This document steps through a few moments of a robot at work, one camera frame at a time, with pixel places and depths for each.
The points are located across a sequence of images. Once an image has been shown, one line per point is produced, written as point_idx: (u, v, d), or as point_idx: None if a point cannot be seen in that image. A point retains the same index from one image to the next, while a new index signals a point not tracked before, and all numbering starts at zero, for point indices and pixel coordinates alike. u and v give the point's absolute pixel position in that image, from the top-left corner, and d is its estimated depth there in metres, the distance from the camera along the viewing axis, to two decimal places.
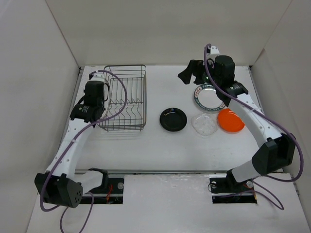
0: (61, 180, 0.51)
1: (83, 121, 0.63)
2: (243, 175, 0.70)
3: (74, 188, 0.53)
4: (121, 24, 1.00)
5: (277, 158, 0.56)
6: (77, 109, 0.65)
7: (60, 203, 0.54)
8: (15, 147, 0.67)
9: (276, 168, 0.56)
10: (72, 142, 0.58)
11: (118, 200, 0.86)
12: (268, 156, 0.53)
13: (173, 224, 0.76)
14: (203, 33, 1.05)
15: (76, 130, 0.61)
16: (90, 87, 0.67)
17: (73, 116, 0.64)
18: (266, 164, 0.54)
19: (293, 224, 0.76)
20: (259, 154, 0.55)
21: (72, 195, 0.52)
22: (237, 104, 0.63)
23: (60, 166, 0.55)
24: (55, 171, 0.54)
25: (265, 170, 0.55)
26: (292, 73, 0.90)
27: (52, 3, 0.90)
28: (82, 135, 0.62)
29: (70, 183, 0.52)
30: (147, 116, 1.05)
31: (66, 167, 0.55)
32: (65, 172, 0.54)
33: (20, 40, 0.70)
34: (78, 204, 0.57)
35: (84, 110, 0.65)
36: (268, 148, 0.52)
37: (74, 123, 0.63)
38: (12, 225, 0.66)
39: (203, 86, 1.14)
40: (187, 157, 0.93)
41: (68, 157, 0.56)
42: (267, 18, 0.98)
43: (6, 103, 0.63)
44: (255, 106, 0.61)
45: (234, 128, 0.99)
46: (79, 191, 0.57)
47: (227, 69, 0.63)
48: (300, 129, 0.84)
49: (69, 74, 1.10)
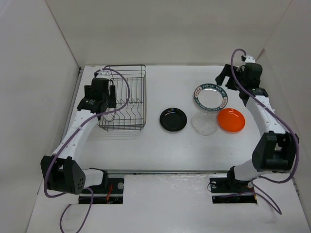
0: (67, 163, 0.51)
1: (90, 111, 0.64)
2: (243, 174, 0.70)
3: (78, 173, 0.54)
4: (122, 24, 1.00)
5: (276, 158, 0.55)
6: (84, 102, 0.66)
7: (63, 189, 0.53)
8: (15, 147, 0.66)
9: (273, 167, 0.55)
10: (78, 129, 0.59)
11: (118, 200, 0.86)
12: (268, 145, 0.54)
13: (173, 224, 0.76)
14: (203, 33, 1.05)
15: (83, 119, 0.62)
16: (95, 83, 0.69)
17: (79, 108, 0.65)
18: (264, 158, 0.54)
19: (293, 224, 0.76)
20: (260, 148, 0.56)
21: (76, 179, 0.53)
22: (253, 102, 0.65)
23: (66, 149, 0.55)
24: (61, 153, 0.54)
25: (262, 164, 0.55)
26: (292, 73, 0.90)
27: (52, 3, 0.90)
28: (89, 124, 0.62)
29: (76, 167, 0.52)
30: (147, 116, 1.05)
31: (72, 150, 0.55)
32: (71, 155, 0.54)
33: (20, 39, 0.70)
34: (80, 191, 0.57)
35: (91, 103, 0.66)
36: (268, 139, 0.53)
37: (81, 112, 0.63)
38: (12, 225, 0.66)
39: (204, 86, 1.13)
40: (187, 157, 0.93)
41: (74, 142, 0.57)
42: (267, 19, 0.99)
43: (6, 103, 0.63)
44: (269, 105, 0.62)
45: (234, 128, 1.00)
46: (82, 179, 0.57)
47: (252, 72, 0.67)
48: (301, 129, 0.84)
49: (69, 74, 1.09)
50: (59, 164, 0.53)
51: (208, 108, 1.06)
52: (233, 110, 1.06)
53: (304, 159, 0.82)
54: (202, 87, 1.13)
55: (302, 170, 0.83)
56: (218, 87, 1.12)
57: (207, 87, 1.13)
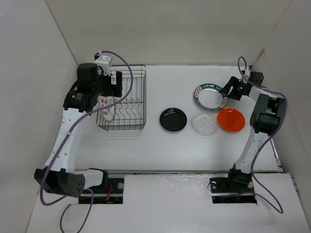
0: (61, 176, 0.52)
1: (78, 110, 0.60)
2: (243, 159, 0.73)
3: (76, 180, 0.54)
4: (122, 24, 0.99)
5: (268, 115, 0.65)
6: (70, 97, 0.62)
7: (63, 192, 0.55)
8: (14, 147, 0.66)
9: (265, 123, 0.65)
10: (68, 135, 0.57)
11: (118, 200, 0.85)
12: (261, 103, 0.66)
13: (173, 224, 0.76)
14: (203, 33, 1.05)
15: (71, 121, 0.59)
16: (82, 72, 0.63)
17: (66, 105, 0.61)
18: (256, 113, 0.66)
19: (293, 224, 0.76)
20: (255, 108, 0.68)
21: (73, 188, 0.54)
22: (256, 91, 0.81)
23: (58, 159, 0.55)
24: (54, 164, 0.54)
25: (255, 119, 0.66)
26: (292, 73, 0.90)
27: (52, 3, 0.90)
28: (78, 125, 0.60)
29: (71, 178, 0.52)
30: (147, 116, 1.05)
31: (64, 161, 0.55)
32: (64, 166, 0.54)
33: (20, 39, 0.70)
34: (82, 192, 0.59)
35: (77, 98, 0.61)
36: (261, 98, 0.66)
37: (68, 112, 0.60)
38: (12, 225, 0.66)
39: (204, 86, 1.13)
40: (187, 157, 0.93)
41: (65, 151, 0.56)
42: (267, 19, 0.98)
43: (6, 103, 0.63)
44: (266, 88, 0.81)
45: (231, 128, 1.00)
46: (81, 182, 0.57)
47: (255, 75, 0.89)
48: (301, 128, 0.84)
49: (69, 74, 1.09)
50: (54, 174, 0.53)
51: (208, 108, 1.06)
52: (233, 110, 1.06)
53: (304, 159, 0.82)
54: (202, 87, 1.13)
55: (302, 170, 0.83)
56: (218, 88, 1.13)
57: (207, 87, 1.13)
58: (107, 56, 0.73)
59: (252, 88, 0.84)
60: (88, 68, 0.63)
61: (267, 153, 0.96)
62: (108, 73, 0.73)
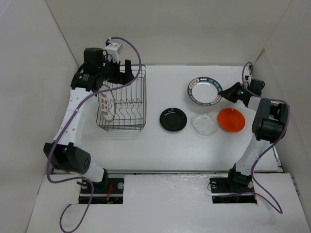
0: (69, 149, 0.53)
1: (85, 90, 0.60)
2: (244, 163, 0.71)
3: (82, 155, 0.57)
4: (122, 24, 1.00)
5: (271, 122, 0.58)
6: (77, 78, 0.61)
7: (70, 168, 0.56)
8: (15, 147, 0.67)
9: (268, 130, 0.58)
10: (76, 112, 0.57)
11: (118, 200, 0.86)
12: (263, 108, 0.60)
13: (173, 224, 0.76)
14: (204, 33, 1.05)
15: (78, 99, 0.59)
16: (88, 54, 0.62)
17: (73, 85, 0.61)
18: (259, 118, 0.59)
19: (293, 224, 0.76)
20: (256, 114, 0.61)
21: (81, 162, 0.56)
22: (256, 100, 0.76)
23: (66, 134, 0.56)
24: (62, 139, 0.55)
25: (257, 126, 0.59)
26: (292, 73, 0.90)
27: (52, 3, 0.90)
28: (85, 104, 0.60)
29: (78, 151, 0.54)
30: (147, 116, 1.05)
31: (72, 135, 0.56)
32: (72, 140, 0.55)
33: (19, 39, 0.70)
34: (86, 170, 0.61)
35: (84, 79, 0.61)
36: (262, 103, 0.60)
37: (76, 91, 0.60)
38: (13, 224, 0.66)
39: (201, 78, 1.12)
40: (187, 157, 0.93)
41: (74, 126, 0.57)
42: (267, 18, 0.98)
43: (5, 103, 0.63)
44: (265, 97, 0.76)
45: (231, 128, 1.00)
46: (87, 159, 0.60)
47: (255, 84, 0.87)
48: (301, 129, 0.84)
49: (69, 74, 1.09)
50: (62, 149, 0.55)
51: (198, 102, 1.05)
52: (233, 110, 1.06)
53: (305, 160, 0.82)
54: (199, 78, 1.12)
55: (302, 170, 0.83)
56: (216, 83, 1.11)
57: (205, 80, 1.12)
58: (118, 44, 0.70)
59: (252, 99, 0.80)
60: (94, 51, 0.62)
61: (268, 153, 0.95)
62: (115, 59, 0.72)
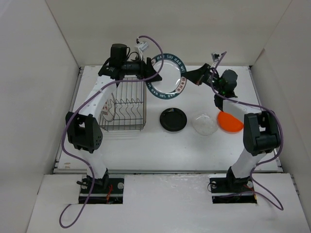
0: (88, 119, 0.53)
1: (110, 77, 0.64)
2: (242, 171, 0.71)
3: (98, 130, 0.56)
4: (122, 24, 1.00)
5: (264, 136, 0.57)
6: (105, 69, 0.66)
7: (84, 142, 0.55)
8: (15, 147, 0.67)
9: (264, 145, 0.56)
10: (99, 91, 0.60)
11: (118, 200, 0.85)
12: (252, 124, 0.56)
13: (173, 224, 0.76)
14: (203, 34, 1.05)
15: (103, 84, 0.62)
16: (114, 49, 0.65)
17: (100, 73, 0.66)
18: (252, 137, 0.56)
19: (294, 224, 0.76)
20: (246, 130, 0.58)
21: (95, 135, 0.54)
22: (228, 103, 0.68)
23: (87, 108, 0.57)
24: (83, 111, 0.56)
25: (253, 145, 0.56)
26: (292, 73, 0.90)
27: (52, 4, 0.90)
28: (108, 89, 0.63)
29: (95, 124, 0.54)
30: (147, 116, 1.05)
31: (93, 109, 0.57)
32: (92, 113, 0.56)
33: (20, 39, 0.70)
34: (98, 148, 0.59)
35: (111, 70, 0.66)
36: (250, 119, 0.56)
37: (101, 78, 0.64)
38: (13, 224, 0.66)
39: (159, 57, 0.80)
40: (187, 157, 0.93)
41: (95, 103, 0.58)
42: (267, 18, 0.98)
43: (6, 103, 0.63)
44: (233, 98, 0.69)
45: (229, 126, 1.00)
46: (100, 137, 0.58)
47: (226, 75, 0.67)
48: (300, 129, 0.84)
49: (69, 74, 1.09)
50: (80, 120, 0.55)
51: (162, 95, 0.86)
52: None
53: (305, 160, 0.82)
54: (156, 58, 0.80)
55: (302, 170, 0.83)
56: (177, 60, 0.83)
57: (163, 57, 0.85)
58: (144, 43, 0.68)
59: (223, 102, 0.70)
60: (117, 47, 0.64)
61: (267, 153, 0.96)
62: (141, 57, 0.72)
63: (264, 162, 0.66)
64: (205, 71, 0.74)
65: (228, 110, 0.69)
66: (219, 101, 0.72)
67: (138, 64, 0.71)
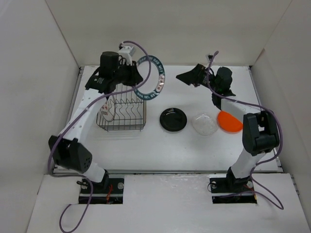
0: (73, 145, 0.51)
1: (97, 91, 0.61)
2: (242, 171, 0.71)
3: (84, 154, 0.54)
4: (122, 24, 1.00)
5: (263, 135, 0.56)
6: (93, 80, 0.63)
7: (71, 167, 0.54)
8: (15, 147, 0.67)
9: (264, 145, 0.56)
10: (85, 110, 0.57)
11: (118, 200, 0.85)
12: (251, 124, 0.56)
13: (173, 224, 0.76)
14: (203, 34, 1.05)
15: (90, 99, 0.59)
16: (104, 58, 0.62)
17: (87, 86, 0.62)
18: (251, 138, 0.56)
19: (293, 224, 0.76)
20: (245, 130, 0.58)
21: (82, 160, 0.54)
22: (226, 102, 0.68)
23: (72, 129, 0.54)
24: (68, 134, 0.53)
25: (252, 146, 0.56)
26: (292, 73, 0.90)
27: (52, 4, 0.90)
28: (95, 105, 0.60)
29: (81, 148, 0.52)
30: (147, 116, 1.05)
31: (78, 132, 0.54)
32: (77, 136, 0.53)
33: (20, 39, 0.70)
34: (86, 170, 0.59)
35: (99, 82, 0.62)
36: (249, 119, 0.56)
37: (89, 92, 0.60)
38: (13, 224, 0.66)
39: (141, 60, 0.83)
40: (187, 157, 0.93)
41: (80, 124, 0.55)
42: (267, 18, 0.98)
43: (6, 103, 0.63)
44: (232, 97, 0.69)
45: (229, 126, 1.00)
46: (88, 158, 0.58)
47: (222, 73, 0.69)
48: (300, 129, 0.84)
49: (69, 74, 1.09)
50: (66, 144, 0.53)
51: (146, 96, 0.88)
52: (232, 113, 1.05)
53: (305, 160, 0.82)
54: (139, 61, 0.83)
55: (302, 170, 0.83)
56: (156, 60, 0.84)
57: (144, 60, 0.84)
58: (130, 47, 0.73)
59: (222, 101, 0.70)
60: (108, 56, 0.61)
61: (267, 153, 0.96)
62: (130, 62, 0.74)
63: (265, 162, 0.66)
64: (200, 72, 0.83)
65: (227, 109, 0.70)
66: (217, 100, 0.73)
67: (128, 70, 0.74)
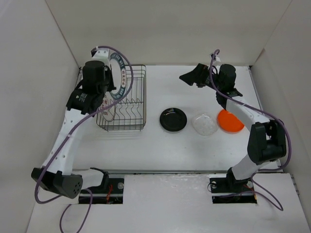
0: (56, 179, 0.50)
1: (80, 112, 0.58)
2: (243, 174, 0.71)
3: (71, 183, 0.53)
4: (122, 24, 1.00)
5: (270, 146, 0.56)
6: (75, 98, 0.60)
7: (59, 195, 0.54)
8: (15, 147, 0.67)
9: (269, 156, 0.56)
10: (68, 138, 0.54)
11: (118, 200, 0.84)
12: (259, 136, 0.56)
13: (173, 224, 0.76)
14: (203, 34, 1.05)
15: (72, 123, 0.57)
16: (87, 72, 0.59)
17: (69, 105, 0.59)
18: (258, 149, 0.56)
19: (293, 224, 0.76)
20: (251, 140, 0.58)
21: (69, 190, 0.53)
22: (232, 103, 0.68)
23: (55, 161, 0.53)
24: (52, 166, 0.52)
25: (258, 157, 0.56)
26: (292, 73, 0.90)
27: (52, 4, 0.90)
28: (79, 127, 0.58)
29: (66, 181, 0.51)
30: (147, 116, 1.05)
31: (62, 163, 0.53)
32: (61, 168, 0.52)
33: (20, 39, 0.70)
34: (78, 194, 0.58)
35: (81, 99, 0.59)
36: (257, 130, 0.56)
37: (71, 113, 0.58)
38: (13, 224, 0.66)
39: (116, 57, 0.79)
40: (187, 157, 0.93)
41: (64, 153, 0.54)
42: (267, 18, 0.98)
43: (6, 104, 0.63)
44: (237, 98, 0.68)
45: (229, 126, 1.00)
46: (78, 183, 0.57)
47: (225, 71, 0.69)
48: (300, 129, 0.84)
49: (69, 74, 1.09)
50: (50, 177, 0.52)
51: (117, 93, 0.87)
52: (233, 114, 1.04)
53: (305, 160, 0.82)
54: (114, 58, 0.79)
55: (302, 170, 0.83)
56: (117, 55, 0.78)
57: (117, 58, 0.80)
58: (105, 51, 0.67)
59: (227, 102, 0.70)
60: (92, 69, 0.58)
61: None
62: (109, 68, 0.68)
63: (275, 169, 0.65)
64: (202, 72, 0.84)
65: (233, 110, 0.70)
66: (222, 99, 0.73)
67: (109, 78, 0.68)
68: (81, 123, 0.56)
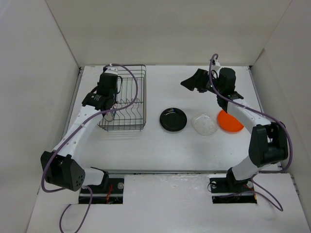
0: (65, 161, 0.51)
1: (94, 108, 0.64)
2: (243, 174, 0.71)
3: (77, 171, 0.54)
4: (122, 24, 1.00)
5: (272, 148, 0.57)
6: (90, 97, 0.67)
7: (62, 184, 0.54)
8: (15, 147, 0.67)
9: (271, 158, 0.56)
10: (81, 126, 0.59)
11: (118, 200, 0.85)
12: (261, 139, 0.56)
13: (173, 224, 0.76)
14: (203, 34, 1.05)
15: (86, 116, 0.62)
16: (105, 78, 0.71)
17: (84, 102, 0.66)
18: (260, 152, 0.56)
19: (293, 224, 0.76)
20: (253, 142, 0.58)
21: (74, 177, 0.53)
22: (233, 106, 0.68)
23: (66, 146, 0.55)
24: (61, 150, 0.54)
25: (260, 159, 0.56)
26: (292, 73, 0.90)
27: (52, 4, 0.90)
28: (91, 121, 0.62)
29: (74, 165, 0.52)
30: (147, 116, 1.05)
31: (73, 148, 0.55)
32: (70, 153, 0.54)
33: (20, 39, 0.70)
34: (78, 188, 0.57)
35: (96, 99, 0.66)
36: (258, 133, 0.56)
37: (85, 108, 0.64)
38: (13, 224, 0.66)
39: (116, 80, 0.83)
40: (186, 157, 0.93)
41: (75, 140, 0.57)
42: (267, 18, 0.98)
43: (6, 104, 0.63)
44: (238, 101, 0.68)
45: (229, 128, 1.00)
46: (81, 176, 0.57)
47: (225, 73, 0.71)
48: (300, 129, 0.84)
49: (69, 74, 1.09)
50: (59, 160, 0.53)
51: None
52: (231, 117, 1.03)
53: (305, 160, 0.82)
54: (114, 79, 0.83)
55: (302, 170, 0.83)
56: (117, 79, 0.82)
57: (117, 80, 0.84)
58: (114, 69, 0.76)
59: (229, 104, 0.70)
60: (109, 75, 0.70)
61: None
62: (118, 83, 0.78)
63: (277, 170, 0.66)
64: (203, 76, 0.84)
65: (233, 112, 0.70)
66: (223, 101, 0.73)
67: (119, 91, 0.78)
68: (95, 115, 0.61)
